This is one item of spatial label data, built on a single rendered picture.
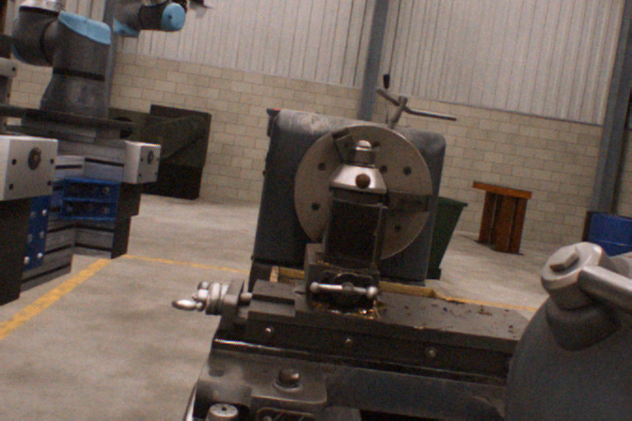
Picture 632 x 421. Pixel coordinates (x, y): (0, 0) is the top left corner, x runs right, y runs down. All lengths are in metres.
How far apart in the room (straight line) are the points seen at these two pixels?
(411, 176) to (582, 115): 11.50
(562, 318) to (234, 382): 0.48
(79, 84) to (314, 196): 0.59
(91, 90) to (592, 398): 1.35
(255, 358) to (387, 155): 0.73
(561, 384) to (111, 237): 1.26
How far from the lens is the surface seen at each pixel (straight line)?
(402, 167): 1.35
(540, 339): 0.26
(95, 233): 1.44
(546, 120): 12.41
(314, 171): 1.33
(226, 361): 0.72
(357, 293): 0.74
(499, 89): 12.15
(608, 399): 0.21
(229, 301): 0.76
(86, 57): 1.47
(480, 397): 0.78
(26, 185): 0.99
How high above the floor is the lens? 1.17
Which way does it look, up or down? 3 degrees down
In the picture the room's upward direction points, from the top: 8 degrees clockwise
